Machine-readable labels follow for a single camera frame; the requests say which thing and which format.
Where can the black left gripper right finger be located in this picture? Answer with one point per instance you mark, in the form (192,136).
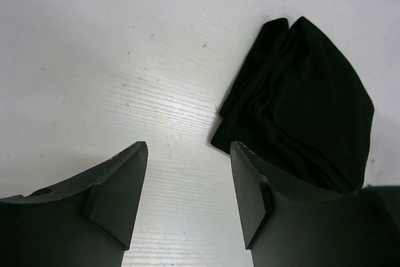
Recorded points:
(288,222)

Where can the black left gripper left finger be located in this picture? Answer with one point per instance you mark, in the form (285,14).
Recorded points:
(86,220)

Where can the black tank top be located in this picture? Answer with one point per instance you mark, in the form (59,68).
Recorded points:
(298,103)

